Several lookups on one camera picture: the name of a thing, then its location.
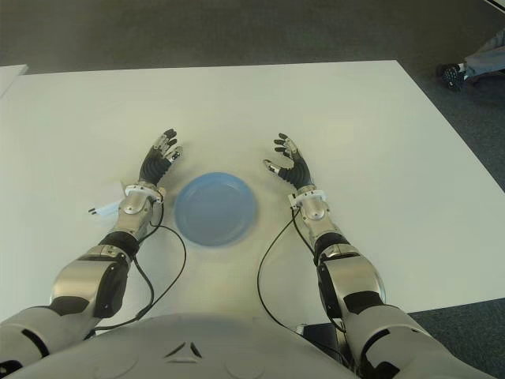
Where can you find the grey trouser leg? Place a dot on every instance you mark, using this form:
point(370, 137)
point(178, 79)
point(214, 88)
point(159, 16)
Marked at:
point(485, 63)

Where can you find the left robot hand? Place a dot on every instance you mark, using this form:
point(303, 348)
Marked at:
point(155, 166)

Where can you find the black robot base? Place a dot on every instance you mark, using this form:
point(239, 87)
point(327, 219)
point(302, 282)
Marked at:
point(319, 335)

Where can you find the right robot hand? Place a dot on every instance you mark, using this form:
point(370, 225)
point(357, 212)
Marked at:
point(298, 169)

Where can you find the white square charger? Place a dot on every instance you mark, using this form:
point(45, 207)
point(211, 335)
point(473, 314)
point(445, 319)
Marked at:
point(106, 209)

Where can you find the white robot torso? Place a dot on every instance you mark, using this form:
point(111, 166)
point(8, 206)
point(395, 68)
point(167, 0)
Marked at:
point(189, 355)

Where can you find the black dotted shoe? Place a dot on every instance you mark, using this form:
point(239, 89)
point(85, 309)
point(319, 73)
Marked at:
point(451, 77)

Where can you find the blue plastic plate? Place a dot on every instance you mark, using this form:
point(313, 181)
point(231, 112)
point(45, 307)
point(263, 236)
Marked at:
point(217, 209)

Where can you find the white side table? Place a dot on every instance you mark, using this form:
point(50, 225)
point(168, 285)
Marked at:
point(10, 79)

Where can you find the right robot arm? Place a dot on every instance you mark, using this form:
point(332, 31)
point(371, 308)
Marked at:
point(351, 272)

